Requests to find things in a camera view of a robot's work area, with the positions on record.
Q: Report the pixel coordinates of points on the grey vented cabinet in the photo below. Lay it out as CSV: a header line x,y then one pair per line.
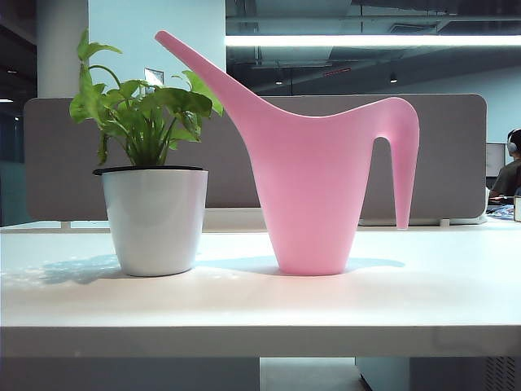
x,y
447,374

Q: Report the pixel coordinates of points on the pink plastic watering can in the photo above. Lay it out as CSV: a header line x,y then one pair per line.
x,y
317,183

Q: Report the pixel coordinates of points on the white plant pot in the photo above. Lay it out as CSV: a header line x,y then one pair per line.
x,y
154,220

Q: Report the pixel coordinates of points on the grey desk partition screen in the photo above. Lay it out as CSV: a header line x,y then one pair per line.
x,y
232,163

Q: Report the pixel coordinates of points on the green leafy plant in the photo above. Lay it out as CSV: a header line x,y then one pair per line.
x,y
142,118

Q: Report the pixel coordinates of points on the white round pillar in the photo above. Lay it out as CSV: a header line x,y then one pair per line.
x,y
61,49

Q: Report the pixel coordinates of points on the computer monitor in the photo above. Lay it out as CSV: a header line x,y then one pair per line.
x,y
494,161

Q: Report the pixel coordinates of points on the white partition bracket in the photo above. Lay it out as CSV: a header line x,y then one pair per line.
x,y
66,224
445,222

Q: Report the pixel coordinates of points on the red ceiling sign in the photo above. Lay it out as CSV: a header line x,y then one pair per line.
x,y
338,71

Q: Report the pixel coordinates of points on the small beige box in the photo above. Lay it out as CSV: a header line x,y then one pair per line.
x,y
517,208

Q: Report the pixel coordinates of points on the seated person in dark shirt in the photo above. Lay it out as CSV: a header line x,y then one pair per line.
x,y
509,179

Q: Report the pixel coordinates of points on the white headphones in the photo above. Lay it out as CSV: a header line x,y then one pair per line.
x,y
513,146

